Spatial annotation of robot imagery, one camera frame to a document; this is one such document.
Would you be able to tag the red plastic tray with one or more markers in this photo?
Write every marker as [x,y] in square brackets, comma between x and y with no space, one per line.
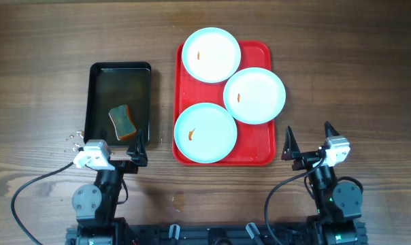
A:
[256,144]

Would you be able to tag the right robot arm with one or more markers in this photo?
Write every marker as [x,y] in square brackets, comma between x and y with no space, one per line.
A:
[338,200]

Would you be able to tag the white plate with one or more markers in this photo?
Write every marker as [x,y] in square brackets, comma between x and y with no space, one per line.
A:
[254,95]
[205,133]
[211,55]

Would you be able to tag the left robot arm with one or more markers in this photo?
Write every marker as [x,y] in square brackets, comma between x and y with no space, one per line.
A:
[95,204]

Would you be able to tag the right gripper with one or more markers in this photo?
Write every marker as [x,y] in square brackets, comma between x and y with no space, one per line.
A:
[292,149]

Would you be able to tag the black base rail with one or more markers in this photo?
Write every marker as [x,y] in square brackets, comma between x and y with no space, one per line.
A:
[287,233]

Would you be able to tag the black water tray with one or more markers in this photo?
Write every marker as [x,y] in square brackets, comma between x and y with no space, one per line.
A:
[112,84]

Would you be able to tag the orange green scrub sponge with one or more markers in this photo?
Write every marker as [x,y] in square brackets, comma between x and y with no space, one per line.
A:
[122,122]

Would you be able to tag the white plate top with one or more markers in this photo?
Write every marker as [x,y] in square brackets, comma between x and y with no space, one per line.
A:
[211,55]

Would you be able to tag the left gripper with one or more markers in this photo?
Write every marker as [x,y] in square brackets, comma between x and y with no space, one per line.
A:
[137,159]

